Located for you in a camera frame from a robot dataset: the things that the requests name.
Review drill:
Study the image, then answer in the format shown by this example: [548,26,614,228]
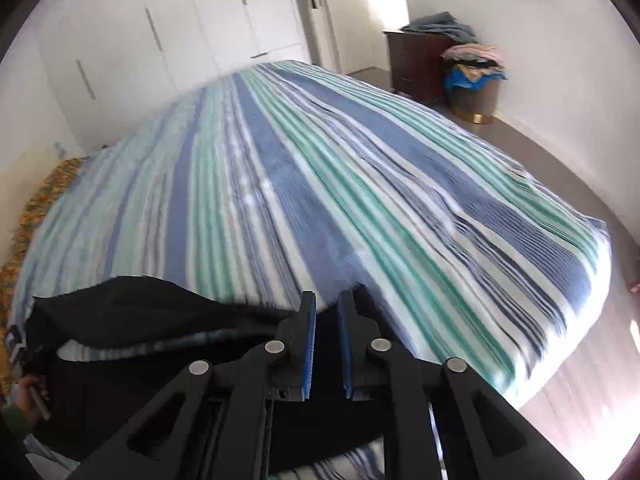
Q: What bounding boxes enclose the dark wooden dresser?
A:
[383,30,462,104]

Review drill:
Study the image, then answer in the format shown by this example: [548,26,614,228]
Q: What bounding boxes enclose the white door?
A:
[286,0,343,74]

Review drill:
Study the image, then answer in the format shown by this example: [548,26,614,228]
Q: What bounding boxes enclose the grey laundry basket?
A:
[447,79,502,125]

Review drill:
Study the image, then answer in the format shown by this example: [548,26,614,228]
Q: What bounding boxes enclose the blue green striped blanket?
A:
[10,59,613,480]

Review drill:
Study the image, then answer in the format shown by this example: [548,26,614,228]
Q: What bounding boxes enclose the black pants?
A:
[25,275,401,476]

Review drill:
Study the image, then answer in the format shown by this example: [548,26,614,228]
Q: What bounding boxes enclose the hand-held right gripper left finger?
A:
[65,291,318,480]

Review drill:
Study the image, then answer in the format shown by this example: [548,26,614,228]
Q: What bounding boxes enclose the heap of mixed laundry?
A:
[440,44,507,92]

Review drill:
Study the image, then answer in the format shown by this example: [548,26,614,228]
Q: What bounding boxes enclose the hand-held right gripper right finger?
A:
[337,289,587,480]

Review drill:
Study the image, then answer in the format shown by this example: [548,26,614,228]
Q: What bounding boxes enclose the white wardrobe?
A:
[0,0,312,157]

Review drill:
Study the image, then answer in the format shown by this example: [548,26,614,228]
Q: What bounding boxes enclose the person's left hand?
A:
[15,376,49,427]

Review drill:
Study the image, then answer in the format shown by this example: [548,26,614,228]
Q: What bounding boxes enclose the pile of blue grey clothes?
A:
[400,11,479,44]

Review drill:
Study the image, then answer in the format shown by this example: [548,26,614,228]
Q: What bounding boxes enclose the yellow patterned cloth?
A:
[0,157,87,397]

